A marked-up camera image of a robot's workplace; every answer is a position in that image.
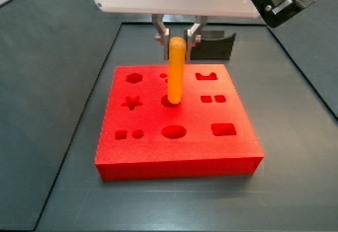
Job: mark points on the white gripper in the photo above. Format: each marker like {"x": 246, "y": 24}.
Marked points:
{"x": 199, "y": 8}

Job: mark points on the yellow oval peg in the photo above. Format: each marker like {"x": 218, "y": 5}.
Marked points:
{"x": 177, "y": 52}

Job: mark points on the red shape sorter board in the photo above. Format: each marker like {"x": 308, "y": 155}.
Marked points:
{"x": 154, "y": 140}

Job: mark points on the black curved holder stand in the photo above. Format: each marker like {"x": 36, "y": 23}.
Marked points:
{"x": 215, "y": 46}

